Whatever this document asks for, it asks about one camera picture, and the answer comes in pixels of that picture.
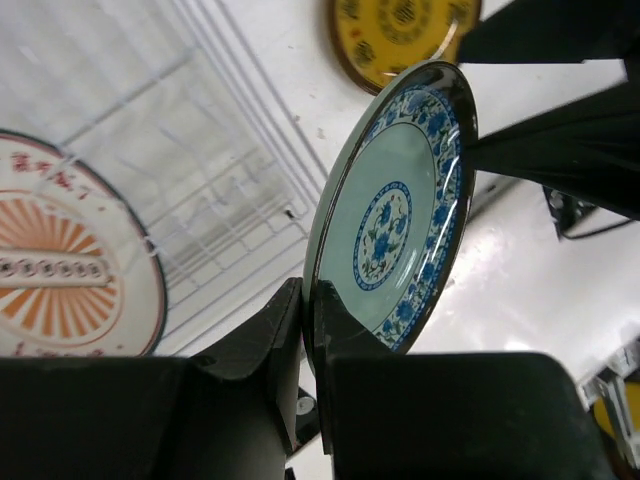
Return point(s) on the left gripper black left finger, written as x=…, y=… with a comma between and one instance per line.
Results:
x=267, y=348

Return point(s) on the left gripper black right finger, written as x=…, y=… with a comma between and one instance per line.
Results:
x=354, y=378

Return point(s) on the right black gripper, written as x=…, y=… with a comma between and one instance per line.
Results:
x=589, y=148

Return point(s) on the dark green rimmed plate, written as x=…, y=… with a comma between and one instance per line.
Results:
x=391, y=217

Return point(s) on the purple rimmed patterned plate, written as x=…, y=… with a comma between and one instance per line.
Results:
x=79, y=273

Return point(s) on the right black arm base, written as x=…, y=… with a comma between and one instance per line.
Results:
x=568, y=212

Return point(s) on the white wire dish rack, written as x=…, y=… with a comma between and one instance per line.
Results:
x=171, y=104

